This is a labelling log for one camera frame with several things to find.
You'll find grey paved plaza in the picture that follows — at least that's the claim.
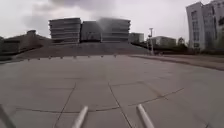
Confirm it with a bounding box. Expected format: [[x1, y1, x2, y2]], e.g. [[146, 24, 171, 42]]
[[0, 54, 224, 128]]

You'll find wide grey stairway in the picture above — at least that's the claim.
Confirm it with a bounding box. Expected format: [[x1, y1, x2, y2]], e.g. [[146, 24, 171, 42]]
[[14, 41, 150, 60]]

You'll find large grey layered building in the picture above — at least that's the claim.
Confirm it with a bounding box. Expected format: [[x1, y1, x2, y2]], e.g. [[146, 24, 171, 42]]
[[48, 17, 132, 44]]

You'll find pole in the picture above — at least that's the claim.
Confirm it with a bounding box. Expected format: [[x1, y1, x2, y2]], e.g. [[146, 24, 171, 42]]
[[148, 27, 156, 56]]

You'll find row of low bollards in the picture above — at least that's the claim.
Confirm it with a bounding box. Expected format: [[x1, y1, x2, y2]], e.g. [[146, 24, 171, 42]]
[[25, 54, 118, 62]]

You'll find low distant building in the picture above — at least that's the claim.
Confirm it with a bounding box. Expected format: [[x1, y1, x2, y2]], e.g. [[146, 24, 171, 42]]
[[147, 35, 178, 48]]

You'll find robot's own part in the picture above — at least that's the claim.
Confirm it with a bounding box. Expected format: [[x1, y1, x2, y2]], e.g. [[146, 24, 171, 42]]
[[71, 105, 90, 128], [136, 103, 156, 128]]

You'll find row of trees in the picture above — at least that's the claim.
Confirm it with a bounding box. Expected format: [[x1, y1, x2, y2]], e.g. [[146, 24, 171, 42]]
[[153, 37, 224, 56]]

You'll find low dark building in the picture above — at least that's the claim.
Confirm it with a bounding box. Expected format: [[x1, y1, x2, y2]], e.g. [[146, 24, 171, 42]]
[[0, 29, 51, 57]]

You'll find tall white building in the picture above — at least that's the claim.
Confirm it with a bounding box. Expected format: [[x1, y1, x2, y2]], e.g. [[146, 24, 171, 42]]
[[185, 0, 224, 52]]

